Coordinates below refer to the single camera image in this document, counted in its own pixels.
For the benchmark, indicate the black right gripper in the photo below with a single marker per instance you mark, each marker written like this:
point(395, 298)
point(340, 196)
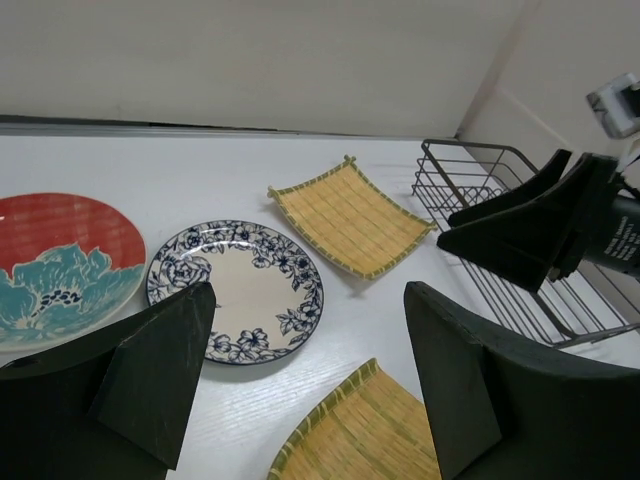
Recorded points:
point(549, 224)

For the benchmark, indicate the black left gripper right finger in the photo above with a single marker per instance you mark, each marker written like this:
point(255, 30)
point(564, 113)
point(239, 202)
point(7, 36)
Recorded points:
point(501, 406)

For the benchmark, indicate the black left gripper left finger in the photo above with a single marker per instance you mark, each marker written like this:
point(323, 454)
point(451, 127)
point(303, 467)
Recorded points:
point(112, 404)

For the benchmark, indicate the fan-shaped bamboo tray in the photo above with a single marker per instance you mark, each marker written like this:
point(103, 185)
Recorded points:
point(368, 427)

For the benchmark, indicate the blue white floral plate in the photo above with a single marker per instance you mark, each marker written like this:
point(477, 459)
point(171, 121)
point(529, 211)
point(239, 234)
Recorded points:
point(269, 293)

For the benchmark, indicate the red teal floral plate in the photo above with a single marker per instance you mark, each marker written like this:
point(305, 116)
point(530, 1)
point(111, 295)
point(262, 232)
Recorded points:
point(68, 264)

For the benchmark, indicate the square bamboo tray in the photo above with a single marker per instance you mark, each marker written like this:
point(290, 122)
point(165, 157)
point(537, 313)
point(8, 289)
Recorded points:
point(346, 218)

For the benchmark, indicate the dark wire dish rack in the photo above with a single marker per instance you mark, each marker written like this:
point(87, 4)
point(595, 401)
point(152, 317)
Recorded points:
point(562, 313)

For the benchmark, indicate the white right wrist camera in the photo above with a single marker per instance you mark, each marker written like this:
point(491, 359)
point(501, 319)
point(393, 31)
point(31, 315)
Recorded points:
point(616, 106)

